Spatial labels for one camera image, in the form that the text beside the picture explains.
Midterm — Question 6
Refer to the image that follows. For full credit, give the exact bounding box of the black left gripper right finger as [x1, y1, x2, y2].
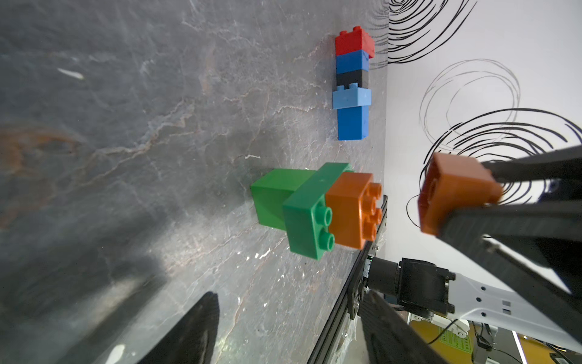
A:
[359, 291, 447, 364]

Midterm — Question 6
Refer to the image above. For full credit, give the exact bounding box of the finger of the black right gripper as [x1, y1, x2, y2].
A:
[438, 200, 581, 341]
[481, 145, 581, 183]

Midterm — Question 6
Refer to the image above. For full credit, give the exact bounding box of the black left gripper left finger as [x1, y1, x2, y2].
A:
[139, 291, 220, 364]

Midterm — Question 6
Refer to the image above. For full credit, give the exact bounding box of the orange lego brick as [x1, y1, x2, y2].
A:
[325, 172, 383, 250]
[418, 153, 503, 236]

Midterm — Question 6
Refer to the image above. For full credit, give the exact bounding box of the green long lego brick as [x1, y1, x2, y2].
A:
[283, 162, 353, 260]

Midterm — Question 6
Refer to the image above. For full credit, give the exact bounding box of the light green square lego brick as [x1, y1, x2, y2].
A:
[251, 168, 315, 231]

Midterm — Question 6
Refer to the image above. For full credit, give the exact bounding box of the dark blue lego brick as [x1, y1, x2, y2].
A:
[337, 106, 369, 141]

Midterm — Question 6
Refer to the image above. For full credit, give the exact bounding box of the light blue long lego brick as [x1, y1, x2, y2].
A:
[332, 83, 372, 110]

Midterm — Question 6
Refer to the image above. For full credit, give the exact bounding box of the blue square lego brick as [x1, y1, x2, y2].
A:
[336, 50, 369, 74]

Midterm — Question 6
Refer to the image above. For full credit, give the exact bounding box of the black square lego brick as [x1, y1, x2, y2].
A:
[336, 70, 369, 89]

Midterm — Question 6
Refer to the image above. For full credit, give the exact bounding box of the red long lego brick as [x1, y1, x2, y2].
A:
[335, 26, 375, 59]

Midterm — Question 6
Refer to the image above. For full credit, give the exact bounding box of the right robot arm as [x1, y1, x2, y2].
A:
[368, 147, 581, 352]

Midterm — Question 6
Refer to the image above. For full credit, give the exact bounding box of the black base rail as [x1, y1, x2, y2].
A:
[306, 195, 390, 364]

